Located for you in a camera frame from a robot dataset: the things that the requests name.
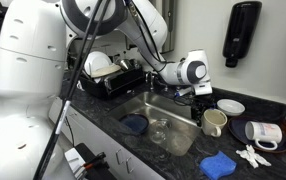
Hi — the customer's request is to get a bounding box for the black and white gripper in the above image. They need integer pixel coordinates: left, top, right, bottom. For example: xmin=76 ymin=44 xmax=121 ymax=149
xmin=174 ymin=88 xmax=215 ymax=126

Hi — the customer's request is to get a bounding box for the cream ceramic mug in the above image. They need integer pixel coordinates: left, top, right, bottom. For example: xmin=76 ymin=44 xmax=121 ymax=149
xmin=201 ymin=109 xmax=227 ymax=137

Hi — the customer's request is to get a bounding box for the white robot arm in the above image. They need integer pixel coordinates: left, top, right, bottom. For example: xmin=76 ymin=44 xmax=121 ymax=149
xmin=0 ymin=0 xmax=212 ymax=180

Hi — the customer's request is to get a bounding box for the dark blue plate on counter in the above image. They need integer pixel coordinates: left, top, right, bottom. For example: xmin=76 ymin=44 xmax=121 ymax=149
xmin=228 ymin=116 xmax=286 ymax=153

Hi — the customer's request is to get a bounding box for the white printed mug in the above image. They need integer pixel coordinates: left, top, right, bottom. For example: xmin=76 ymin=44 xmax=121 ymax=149
xmin=245 ymin=121 xmax=283 ymax=151

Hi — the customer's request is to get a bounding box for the small white bowl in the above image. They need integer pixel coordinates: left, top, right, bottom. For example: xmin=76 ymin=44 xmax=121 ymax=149
xmin=217 ymin=99 xmax=245 ymax=116

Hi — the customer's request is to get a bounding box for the stainless steel sink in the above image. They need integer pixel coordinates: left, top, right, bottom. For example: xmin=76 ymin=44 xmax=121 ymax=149
xmin=109 ymin=92 xmax=201 ymax=156

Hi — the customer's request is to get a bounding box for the chrome faucet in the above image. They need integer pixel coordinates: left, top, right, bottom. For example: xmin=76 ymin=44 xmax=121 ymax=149
xmin=145 ymin=71 xmax=168 ymax=92

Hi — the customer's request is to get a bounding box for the clear glass bowl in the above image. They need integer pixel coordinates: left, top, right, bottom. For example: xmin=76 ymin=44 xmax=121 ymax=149
xmin=149 ymin=119 xmax=171 ymax=144

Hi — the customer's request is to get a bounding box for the dark blue plate in sink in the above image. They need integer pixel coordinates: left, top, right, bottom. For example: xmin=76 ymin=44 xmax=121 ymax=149
xmin=120 ymin=114 xmax=149 ymax=134

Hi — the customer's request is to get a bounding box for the blue sponge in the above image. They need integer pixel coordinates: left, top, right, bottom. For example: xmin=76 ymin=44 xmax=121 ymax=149
xmin=199 ymin=151 xmax=236 ymax=180

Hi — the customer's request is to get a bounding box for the crumpled white paper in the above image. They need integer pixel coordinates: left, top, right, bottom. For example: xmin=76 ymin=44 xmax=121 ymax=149
xmin=236 ymin=145 xmax=271 ymax=168

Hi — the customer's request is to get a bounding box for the steel pot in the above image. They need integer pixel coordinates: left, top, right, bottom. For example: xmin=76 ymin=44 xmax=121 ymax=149
xmin=116 ymin=59 xmax=140 ymax=71

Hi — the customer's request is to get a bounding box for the black dish rack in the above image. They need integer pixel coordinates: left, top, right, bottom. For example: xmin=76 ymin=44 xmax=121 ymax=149
xmin=80 ymin=68 xmax=145 ymax=99

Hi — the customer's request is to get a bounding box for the cream plate in rack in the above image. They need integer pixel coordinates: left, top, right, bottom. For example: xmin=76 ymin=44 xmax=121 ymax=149
xmin=84 ymin=51 xmax=121 ymax=78

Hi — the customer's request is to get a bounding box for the black tripod pole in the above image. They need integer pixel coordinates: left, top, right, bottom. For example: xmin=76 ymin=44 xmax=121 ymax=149
xmin=33 ymin=0 xmax=110 ymax=180

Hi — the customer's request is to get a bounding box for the white box on floor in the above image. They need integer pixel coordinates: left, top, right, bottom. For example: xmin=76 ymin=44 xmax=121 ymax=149
xmin=65 ymin=148 xmax=85 ymax=180

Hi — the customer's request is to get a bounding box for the black wall soap dispenser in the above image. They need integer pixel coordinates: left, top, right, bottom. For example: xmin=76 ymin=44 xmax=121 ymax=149
xmin=223 ymin=1 xmax=262 ymax=68

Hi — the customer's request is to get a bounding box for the cabinet handle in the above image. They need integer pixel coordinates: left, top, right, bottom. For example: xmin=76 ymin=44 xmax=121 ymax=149
xmin=125 ymin=157 xmax=134 ymax=174
xmin=115 ymin=149 xmax=123 ymax=165

